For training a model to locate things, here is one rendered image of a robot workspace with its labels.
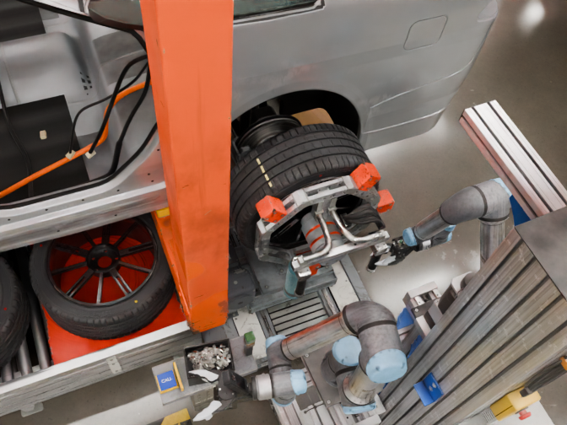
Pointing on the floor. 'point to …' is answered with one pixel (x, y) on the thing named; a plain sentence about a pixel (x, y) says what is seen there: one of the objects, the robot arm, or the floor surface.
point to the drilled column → (202, 399)
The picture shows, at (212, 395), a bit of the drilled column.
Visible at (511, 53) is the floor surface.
